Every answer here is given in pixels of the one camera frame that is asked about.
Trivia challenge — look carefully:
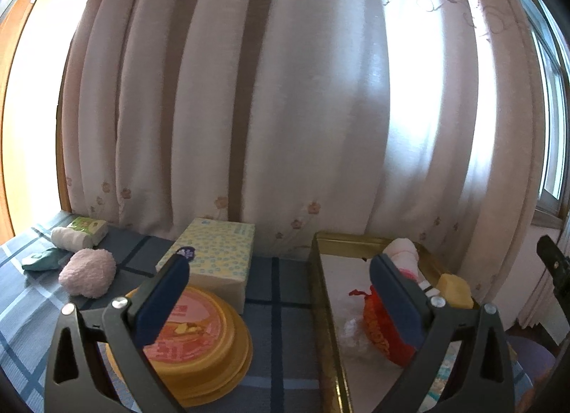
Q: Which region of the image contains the yellow dotted tissue box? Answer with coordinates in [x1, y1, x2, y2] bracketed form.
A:
[156, 218, 257, 313]

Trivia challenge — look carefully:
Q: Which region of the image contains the yellow round container pink lid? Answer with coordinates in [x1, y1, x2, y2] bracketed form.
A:
[106, 286, 254, 411]

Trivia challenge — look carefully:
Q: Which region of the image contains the wooden door frame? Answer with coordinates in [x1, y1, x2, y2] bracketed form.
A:
[0, 0, 67, 245]

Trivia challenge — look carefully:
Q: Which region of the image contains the white and pink plush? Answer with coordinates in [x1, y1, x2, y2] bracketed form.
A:
[385, 237, 421, 282]

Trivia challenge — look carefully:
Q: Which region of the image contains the pink fluffy cloth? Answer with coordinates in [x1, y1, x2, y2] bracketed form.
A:
[59, 248, 117, 299]

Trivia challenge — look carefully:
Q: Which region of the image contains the purple stool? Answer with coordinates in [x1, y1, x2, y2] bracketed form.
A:
[505, 335, 557, 378]

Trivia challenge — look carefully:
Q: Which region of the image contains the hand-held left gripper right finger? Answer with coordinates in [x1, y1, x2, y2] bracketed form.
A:
[369, 253, 519, 413]

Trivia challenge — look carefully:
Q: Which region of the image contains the red drawstring pouch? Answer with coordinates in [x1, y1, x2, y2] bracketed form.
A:
[348, 286, 417, 367]

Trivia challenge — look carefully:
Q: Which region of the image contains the white towel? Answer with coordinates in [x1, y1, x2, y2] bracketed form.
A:
[50, 226, 95, 249]

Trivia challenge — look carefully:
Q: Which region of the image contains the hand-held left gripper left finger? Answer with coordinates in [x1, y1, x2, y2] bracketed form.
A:
[45, 255, 192, 413]

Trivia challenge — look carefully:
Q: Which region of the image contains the teal cloth pouch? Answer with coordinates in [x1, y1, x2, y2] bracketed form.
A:
[21, 247, 67, 272]

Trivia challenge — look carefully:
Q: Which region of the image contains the green tissue packet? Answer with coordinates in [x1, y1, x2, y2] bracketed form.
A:
[67, 216, 108, 247]

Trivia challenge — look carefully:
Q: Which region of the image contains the clear plastic bag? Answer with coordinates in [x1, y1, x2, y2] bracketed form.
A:
[341, 315, 379, 360]

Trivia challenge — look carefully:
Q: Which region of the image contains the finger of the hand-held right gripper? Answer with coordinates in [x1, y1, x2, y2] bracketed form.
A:
[537, 235, 570, 307]

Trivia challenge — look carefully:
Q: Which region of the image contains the floral white curtain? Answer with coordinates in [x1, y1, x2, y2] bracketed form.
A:
[56, 0, 557, 334]

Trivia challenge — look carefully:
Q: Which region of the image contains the blue plaid tablecloth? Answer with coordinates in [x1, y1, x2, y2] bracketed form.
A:
[0, 213, 535, 413]

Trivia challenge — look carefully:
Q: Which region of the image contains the window frame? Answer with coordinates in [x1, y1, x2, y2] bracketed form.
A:
[508, 0, 570, 229]

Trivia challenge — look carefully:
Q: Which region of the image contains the yellow sponge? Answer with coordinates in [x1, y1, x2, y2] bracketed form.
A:
[436, 273, 475, 309]

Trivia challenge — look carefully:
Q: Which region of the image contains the gold metal tray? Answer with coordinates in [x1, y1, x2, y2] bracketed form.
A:
[309, 231, 486, 413]

